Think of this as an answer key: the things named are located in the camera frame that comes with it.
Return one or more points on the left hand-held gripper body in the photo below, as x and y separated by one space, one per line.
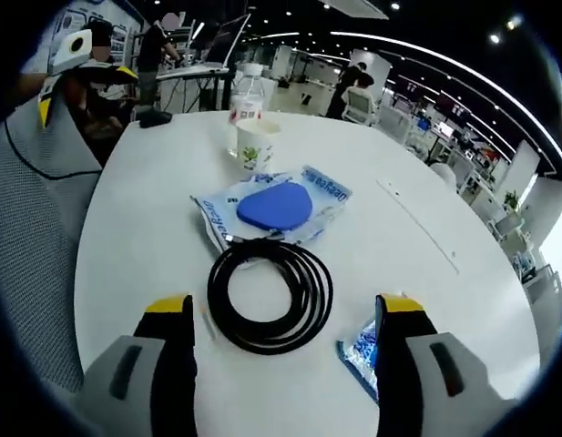
71 54

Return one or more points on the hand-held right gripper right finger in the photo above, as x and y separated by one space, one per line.
426 373

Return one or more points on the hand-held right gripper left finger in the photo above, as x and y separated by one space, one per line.
135 373

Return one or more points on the small black object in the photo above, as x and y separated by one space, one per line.
155 119

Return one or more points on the blue tissue pack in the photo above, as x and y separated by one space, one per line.
360 350

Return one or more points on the thin clear plastic strip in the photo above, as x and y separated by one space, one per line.
207 323

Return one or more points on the clear water bottle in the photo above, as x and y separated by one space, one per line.
246 98

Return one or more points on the floral paper cup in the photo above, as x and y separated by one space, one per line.
255 150

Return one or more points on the wet wipes pack blue lid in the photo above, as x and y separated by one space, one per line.
273 209

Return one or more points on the white standing desk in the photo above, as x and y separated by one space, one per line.
189 70

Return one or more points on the white table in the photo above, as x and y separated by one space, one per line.
399 273

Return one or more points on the grey mesh office chair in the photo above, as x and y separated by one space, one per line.
34 218

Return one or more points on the open laptop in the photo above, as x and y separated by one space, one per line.
228 38

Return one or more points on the potted plant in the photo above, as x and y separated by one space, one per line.
512 200

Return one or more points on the white office chair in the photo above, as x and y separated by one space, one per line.
360 107

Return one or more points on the ceiling air vent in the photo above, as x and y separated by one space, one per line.
358 7

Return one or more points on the wall posters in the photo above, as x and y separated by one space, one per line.
119 41

